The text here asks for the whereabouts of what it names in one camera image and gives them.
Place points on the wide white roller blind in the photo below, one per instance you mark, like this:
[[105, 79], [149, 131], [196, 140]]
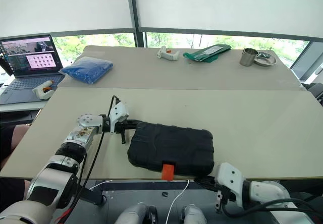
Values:
[[227, 5]]

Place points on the seated person bare leg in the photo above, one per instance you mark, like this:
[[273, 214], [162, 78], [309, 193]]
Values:
[[19, 135]]

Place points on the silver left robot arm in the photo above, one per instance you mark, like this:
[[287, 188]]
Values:
[[85, 120]]

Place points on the grey window mullion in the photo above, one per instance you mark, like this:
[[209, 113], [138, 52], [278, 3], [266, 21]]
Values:
[[138, 37]]

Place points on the white glue gun orange trigger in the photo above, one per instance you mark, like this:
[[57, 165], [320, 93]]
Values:
[[43, 90]]

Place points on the white side desk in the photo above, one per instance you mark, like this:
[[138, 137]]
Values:
[[20, 108]]

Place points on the stainless steel cup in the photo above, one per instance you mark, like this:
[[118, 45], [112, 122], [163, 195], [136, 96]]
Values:
[[248, 58]]

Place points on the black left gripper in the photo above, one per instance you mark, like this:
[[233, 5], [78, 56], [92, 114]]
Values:
[[121, 126]]

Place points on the black table bracket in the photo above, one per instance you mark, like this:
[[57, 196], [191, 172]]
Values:
[[92, 196]]

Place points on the green flat pouch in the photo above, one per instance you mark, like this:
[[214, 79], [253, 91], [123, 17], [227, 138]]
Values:
[[208, 53]]

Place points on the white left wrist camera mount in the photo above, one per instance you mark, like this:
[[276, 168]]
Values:
[[118, 110]]

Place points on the grey rounded shape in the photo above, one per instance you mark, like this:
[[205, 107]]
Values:
[[194, 215], [131, 215]]

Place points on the open laptop computer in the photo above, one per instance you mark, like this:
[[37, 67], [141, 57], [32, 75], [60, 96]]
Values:
[[30, 82]]

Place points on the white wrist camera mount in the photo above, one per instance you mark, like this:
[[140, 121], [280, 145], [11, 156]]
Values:
[[227, 176], [118, 110]]

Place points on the small black clip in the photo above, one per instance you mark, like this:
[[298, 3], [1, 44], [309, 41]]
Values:
[[165, 194]]

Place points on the stainless steel dish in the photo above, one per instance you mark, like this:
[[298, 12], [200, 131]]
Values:
[[266, 60]]

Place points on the blue plastic bag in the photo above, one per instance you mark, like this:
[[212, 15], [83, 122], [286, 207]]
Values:
[[87, 68]]

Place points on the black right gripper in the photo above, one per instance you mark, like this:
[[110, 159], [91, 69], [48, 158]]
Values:
[[225, 197]]

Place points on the black plastic tool case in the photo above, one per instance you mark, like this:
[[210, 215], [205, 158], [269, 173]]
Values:
[[171, 145]]

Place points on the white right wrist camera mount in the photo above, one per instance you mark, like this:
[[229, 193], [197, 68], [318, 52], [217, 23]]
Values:
[[227, 176]]

